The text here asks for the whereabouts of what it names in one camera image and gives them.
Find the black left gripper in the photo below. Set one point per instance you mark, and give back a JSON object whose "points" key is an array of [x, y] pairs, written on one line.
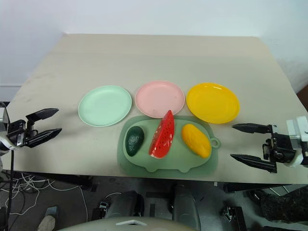
{"points": [[18, 133]]}

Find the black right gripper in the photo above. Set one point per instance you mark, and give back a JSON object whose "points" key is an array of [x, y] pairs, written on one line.
{"points": [[279, 146]]}

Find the yellow plate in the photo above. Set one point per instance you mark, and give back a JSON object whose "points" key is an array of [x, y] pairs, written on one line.
{"points": [[213, 103]]}

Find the mint green plate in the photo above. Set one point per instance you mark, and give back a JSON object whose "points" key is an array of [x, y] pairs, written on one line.
{"points": [[103, 106]]}

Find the pink plate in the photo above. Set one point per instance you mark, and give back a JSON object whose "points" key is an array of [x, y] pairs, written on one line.
{"points": [[158, 97]]}

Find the yellow toy mango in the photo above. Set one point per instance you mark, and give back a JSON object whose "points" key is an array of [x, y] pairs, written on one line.
{"points": [[196, 139]]}

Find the camouflage trouser leg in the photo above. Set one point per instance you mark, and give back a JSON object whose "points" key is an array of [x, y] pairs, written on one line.
{"points": [[286, 203]]}

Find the green silicone mat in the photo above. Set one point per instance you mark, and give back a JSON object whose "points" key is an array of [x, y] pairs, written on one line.
{"points": [[175, 158]]}

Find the dark green toy avocado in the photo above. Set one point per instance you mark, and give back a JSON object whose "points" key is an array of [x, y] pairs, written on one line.
{"points": [[134, 142]]}

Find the red toy watermelon slice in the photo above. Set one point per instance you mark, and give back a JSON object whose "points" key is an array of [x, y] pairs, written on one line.
{"points": [[163, 137]]}

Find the grey shoe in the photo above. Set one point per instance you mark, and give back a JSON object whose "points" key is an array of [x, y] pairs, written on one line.
{"points": [[48, 220]]}

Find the dark rounded robot leg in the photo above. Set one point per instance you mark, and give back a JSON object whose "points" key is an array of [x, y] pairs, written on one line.
{"points": [[185, 207], [125, 204]]}

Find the grey robot torso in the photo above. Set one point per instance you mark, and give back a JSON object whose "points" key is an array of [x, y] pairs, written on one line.
{"points": [[120, 225]]}

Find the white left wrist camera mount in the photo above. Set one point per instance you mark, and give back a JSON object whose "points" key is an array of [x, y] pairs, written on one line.
{"points": [[3, 115]]}

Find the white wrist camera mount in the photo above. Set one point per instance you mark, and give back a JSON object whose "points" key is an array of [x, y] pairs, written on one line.
{"points": [[298, 127], [3, 115]]}

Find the black table frame bar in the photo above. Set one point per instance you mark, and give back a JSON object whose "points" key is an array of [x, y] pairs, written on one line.
{"points": [[72, 180], [255, 187]]}

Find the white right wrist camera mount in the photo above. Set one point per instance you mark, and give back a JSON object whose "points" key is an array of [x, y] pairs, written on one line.
{"points": [[298, 127]]}

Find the black floor bracket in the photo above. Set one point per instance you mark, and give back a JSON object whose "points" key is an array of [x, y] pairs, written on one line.
{"points": [[233, 217]]}

